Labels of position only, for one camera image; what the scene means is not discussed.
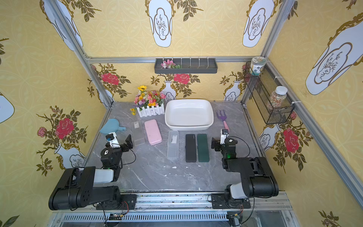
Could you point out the glass jar white lid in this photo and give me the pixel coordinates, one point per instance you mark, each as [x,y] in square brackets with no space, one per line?
[277,97]

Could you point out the green pencil case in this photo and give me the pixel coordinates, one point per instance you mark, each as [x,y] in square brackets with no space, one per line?
[203,148]

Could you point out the small circuit board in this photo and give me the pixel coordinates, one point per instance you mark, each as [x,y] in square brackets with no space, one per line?
[115,217]

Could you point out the flowers in white fence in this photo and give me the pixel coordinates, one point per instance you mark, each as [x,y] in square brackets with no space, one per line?
[148,103]

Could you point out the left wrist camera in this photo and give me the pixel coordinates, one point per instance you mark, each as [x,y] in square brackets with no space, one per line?
[112,140]

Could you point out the grey wall shelf tray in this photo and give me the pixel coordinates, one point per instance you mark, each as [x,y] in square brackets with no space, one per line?
[189,65]

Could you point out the pink flowers in tray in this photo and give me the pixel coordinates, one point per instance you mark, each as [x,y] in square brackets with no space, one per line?
[169,64]

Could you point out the black wire basket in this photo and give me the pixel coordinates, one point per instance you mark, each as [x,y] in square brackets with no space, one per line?
[259,89]

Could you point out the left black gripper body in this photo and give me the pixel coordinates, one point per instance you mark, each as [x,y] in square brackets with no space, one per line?
[125,144]

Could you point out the pink pencil case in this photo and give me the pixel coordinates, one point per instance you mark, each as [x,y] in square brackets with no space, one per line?
[153,133]

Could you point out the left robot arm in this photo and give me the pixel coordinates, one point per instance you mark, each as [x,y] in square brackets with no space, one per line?
[76,187]

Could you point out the purple garden fork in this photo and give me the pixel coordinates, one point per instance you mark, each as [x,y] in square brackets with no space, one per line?
[221,114]

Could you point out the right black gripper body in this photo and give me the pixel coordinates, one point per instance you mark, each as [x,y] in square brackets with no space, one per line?
[217,144]

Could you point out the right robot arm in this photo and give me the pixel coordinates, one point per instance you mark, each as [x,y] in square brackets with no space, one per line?
[256,177]

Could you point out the patterned tin jar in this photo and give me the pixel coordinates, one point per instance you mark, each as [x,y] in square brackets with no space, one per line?
[257,65]

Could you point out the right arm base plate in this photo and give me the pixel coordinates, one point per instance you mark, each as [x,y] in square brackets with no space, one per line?
[220,201]

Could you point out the white plastic storage box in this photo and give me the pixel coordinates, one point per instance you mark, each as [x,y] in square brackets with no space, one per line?
[189,115]

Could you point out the aluminium front rail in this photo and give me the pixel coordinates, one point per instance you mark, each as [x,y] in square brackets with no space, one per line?
[184,207]

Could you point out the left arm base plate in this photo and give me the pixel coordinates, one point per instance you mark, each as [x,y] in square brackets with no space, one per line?
[119,202]

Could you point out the clear pencil case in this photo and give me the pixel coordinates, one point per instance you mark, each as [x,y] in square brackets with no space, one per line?
[138,134]
[173,145]

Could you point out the black pencil case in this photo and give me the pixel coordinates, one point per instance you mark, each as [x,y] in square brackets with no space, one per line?
[190,148]

